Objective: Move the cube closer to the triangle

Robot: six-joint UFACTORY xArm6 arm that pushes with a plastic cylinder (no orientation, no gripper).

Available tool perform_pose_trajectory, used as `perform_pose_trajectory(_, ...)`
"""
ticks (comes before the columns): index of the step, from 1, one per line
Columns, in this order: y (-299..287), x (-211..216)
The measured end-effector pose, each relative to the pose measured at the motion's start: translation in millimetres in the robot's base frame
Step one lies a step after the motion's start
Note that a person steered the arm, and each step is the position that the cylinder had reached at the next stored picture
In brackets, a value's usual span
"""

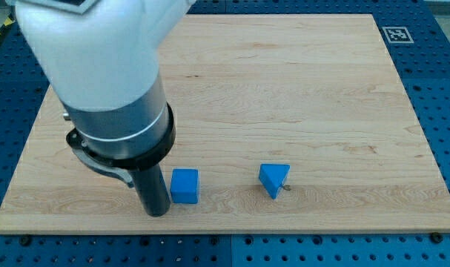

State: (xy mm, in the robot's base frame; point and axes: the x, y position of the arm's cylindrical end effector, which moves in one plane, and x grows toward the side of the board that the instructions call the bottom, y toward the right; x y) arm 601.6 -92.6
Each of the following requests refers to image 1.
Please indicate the light wooden board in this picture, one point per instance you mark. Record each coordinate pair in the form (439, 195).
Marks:
(317, 92)

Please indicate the blue cube block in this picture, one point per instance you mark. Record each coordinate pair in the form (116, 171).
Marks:
(185, 186)

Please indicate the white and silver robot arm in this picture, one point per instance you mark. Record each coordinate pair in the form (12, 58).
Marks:
(101, 59)

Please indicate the black bolt front right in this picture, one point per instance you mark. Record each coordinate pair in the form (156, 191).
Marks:
(436, 237)

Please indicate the black bolt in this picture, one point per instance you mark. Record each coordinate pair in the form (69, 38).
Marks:
(436, 237)
(25, 240)

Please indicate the black bolt front left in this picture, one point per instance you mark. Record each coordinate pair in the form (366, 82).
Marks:
(25, 240)

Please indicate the blue triangular prism block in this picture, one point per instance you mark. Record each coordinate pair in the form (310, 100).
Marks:
(273, 177)

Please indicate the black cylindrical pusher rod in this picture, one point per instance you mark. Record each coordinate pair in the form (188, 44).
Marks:
(152, 191)

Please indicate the black flange mount ring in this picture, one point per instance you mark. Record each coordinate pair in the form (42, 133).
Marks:
(134, 170)

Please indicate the white fiducial marker tag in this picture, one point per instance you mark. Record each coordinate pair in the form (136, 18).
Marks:
(397, 35)

